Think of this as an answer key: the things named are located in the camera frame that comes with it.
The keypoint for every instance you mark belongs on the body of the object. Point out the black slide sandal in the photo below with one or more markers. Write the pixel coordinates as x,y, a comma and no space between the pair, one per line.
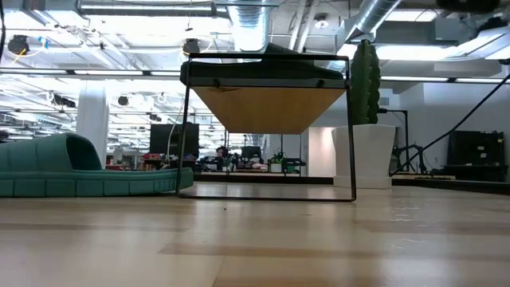
259,69

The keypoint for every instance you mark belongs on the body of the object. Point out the green slide sandal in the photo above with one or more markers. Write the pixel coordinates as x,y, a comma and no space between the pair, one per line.
60,175

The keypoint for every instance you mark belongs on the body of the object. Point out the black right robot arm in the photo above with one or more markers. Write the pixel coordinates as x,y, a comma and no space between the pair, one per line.
466,4

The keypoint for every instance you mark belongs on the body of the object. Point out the black background robot arm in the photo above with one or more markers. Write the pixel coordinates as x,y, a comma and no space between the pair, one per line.
414,153

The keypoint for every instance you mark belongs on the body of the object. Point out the person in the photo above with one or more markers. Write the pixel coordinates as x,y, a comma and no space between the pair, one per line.
220,153

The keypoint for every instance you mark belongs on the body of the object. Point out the green black equipment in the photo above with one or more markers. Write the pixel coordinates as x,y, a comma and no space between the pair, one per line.
293,164

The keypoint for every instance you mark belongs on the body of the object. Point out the black background monitor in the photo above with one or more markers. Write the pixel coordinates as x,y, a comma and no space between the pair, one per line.
163,139

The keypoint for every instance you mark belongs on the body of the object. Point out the black round ceiling fixture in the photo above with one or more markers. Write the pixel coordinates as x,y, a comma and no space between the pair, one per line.
191,46
18,44
122,100

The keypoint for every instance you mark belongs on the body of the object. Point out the white plant pot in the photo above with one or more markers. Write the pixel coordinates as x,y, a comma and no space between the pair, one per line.
374,155

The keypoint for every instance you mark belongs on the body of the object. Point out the green cactus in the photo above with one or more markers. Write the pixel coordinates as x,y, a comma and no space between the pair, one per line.
364,87

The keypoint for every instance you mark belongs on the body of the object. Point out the black metal stand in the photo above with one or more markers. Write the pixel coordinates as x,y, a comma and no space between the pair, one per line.
406,135

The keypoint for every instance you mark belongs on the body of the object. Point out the white round column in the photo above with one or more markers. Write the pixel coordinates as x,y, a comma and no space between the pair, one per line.
92,127

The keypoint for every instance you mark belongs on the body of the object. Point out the black aluminium table frame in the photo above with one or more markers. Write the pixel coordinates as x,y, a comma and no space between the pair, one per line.
259,178

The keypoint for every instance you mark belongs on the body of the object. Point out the black frame wooden shelf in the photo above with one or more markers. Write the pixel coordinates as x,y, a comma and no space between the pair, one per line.
267,107

